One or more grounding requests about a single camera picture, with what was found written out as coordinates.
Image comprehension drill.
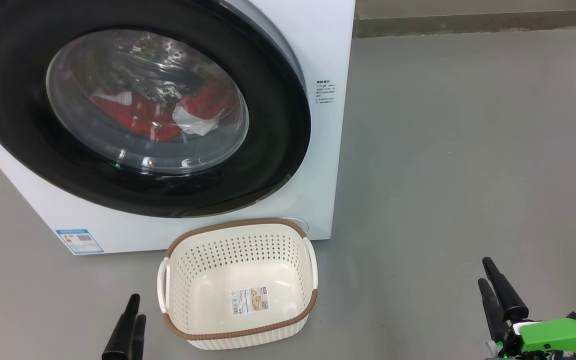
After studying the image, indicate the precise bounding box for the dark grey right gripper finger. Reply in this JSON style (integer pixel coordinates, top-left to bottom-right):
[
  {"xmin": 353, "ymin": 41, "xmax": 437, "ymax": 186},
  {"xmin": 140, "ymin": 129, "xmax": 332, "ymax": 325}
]
[
  {"xmin": 482, "ymin": 257, "xmax": 529, "ymax": 323},
  {"xmin": 478, "ymin": 278, "xmax": 509, "ymax": 343}
]

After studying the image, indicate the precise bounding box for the black round glass washer door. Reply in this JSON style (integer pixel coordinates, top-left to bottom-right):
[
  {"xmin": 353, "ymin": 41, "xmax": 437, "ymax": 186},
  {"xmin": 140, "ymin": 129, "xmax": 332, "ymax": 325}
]
[{"xmin": 0, "ymin": 0, "xmax": 312, "ymax": 219}]

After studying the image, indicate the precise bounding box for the white printed product label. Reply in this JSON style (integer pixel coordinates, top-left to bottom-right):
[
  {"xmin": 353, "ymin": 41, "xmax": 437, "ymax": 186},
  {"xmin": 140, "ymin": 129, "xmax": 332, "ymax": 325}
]
[{"xmin": 230, "ymin": 286, "xmax": 270, "ymax": 316}]

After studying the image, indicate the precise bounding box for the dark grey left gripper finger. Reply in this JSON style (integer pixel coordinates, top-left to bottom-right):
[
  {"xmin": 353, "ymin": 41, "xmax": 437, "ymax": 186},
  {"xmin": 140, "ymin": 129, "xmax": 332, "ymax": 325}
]
[
  {"xmin": 127, "ymin": 314, "xmax": 147, "ymax": 360},
  {"xmin": 101, "ymin": 294, "xmax": 141, "ymax": 360}
]

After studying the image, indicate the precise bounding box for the cream perforated plastic laundry basket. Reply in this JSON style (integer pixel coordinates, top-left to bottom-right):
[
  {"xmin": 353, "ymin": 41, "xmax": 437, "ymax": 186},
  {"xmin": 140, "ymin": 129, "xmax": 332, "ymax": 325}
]
[{"xmin": 157, "ymin": 218, "xmax": 319, "ymax": 350}]

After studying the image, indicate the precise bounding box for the round white filter cover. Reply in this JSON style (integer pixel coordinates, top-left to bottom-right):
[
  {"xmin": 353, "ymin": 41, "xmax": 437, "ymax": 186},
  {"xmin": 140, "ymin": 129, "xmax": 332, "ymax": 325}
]
[{"xmin": 277, "ymin": 217, "xmax": 309, "ymax": 236}]

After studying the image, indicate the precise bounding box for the blue energy label sticker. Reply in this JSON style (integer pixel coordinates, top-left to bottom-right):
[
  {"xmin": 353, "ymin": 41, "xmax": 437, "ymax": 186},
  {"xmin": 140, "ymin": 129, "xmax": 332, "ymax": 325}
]
[{"xmin": 55, "ymin": 229, "xmax": 105, "ymax": 255}]

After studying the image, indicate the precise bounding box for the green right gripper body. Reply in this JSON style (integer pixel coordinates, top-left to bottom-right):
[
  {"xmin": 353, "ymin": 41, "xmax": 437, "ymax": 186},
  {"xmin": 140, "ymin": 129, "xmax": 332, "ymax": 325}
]
[{"xmin": 485, "ymin": 318, "xmax": 576, "ymax": 360}]

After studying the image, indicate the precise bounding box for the red and white garment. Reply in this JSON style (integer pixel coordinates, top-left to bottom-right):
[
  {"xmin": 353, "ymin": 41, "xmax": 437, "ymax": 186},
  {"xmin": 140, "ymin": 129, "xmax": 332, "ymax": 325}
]
[
  {"xmin": 92, "ymin": 91, "xmax": 184, "ymax": 142},
  {"xmin": 172, "ymin": 82, "xmax": 231, "ymax": 137}
]

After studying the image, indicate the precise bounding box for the white front-load washing machine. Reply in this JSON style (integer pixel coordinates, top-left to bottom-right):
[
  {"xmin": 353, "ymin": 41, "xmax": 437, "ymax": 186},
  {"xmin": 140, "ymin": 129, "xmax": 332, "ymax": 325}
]
[{"xmin": 0, "ymin": 0, "xmax": 356, "ymax": 256}]

